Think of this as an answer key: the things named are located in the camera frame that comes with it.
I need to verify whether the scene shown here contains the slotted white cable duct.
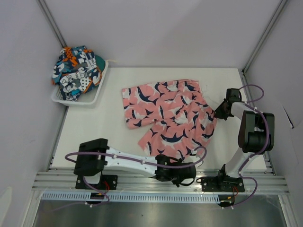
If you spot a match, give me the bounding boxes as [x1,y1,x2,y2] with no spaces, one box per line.
[41,191,220,204]

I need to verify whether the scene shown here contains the right aluminium frame post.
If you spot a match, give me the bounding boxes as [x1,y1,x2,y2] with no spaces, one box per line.
[242,0,290,76]

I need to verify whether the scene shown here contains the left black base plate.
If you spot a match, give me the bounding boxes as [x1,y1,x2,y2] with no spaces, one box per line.
[75,174,118,190]

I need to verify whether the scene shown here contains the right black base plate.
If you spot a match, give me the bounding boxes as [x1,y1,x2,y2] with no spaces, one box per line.
[200,176,245,192]

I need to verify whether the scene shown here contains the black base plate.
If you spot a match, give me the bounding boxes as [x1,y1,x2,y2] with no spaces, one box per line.
[200,176,245,192]
[75,174,118,190]

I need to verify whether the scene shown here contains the aluminium frame post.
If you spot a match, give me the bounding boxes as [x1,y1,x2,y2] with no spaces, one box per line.
[36,0,67,48]
[242,0,290,76]

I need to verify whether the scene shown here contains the white plastic basket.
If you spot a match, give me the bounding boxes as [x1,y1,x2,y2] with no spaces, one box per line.
[51,60,109,108]

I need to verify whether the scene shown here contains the pink shark print shorts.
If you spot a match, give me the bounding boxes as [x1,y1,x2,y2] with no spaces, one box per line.
[122,79,217,159]

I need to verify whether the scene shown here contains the aluminium mounting rail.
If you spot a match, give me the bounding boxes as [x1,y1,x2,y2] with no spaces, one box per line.
[32,169,290,195]

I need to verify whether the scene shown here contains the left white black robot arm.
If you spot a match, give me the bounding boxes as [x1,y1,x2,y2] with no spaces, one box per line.
[74,139,196,189]

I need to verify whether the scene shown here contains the left aluminium frame post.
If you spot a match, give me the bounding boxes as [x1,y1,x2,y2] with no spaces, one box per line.
[36,0,67,48]

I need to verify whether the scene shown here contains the blue patterned shorts pile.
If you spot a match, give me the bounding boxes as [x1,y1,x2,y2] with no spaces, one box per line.
[52,45,108,102]

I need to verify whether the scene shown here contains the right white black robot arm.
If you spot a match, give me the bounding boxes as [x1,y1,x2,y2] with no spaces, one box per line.
[215,99,275,191]

